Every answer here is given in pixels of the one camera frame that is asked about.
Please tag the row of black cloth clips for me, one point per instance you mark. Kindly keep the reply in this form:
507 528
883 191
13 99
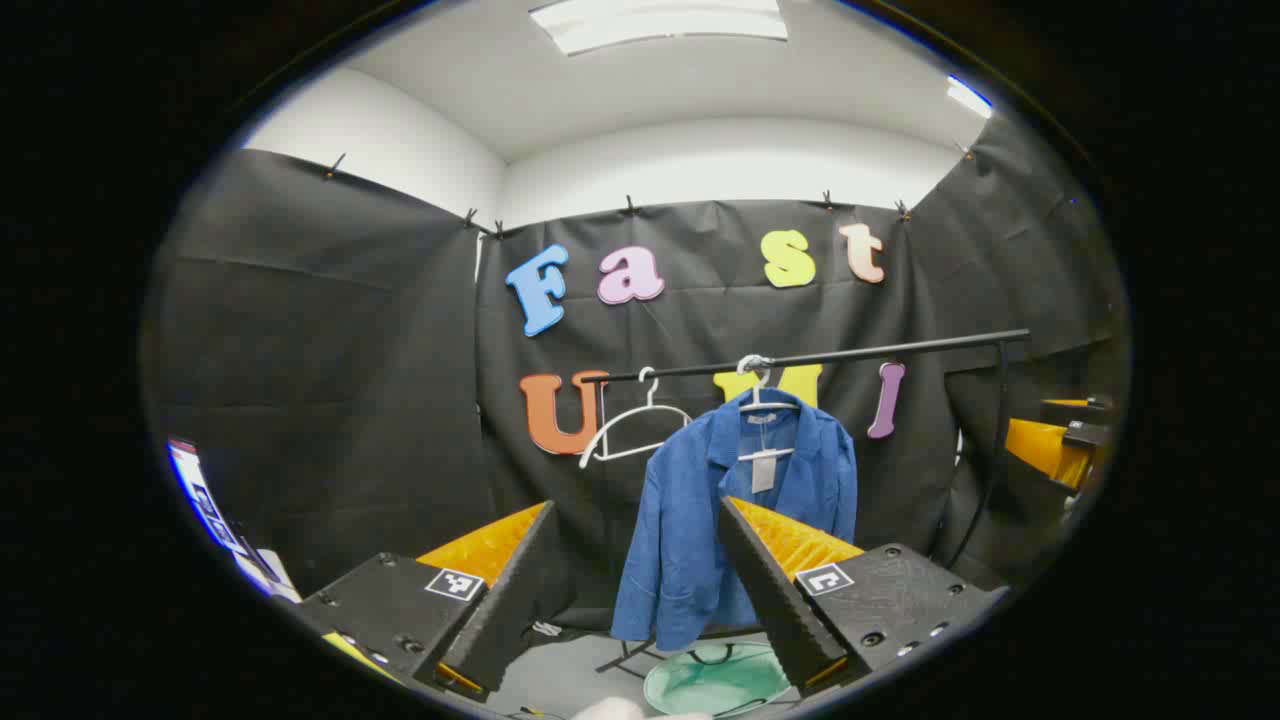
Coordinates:
630 207

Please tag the white printed board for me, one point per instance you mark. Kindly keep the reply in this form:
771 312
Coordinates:
215 520

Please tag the blue jacket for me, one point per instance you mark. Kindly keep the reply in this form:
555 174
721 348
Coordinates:
680 520

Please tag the small ceiling light panel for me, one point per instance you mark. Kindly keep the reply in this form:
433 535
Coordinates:
968 97

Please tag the black clothes rack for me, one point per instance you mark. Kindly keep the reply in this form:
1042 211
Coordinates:
880 350

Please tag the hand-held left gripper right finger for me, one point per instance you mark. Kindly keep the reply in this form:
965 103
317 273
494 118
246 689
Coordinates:
770 590

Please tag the large ceiling light panel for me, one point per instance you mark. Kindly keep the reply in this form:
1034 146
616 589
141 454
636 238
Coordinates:
660 25

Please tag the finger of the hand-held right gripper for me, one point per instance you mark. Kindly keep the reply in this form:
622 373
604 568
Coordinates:
1045 455
1080 410

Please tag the white hanger with taped hook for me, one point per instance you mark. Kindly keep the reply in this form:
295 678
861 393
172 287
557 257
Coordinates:
760 384

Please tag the white plastic hanger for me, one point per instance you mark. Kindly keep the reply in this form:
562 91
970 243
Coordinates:
651 395

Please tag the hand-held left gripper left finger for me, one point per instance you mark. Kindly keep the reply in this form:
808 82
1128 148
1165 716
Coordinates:
510 600

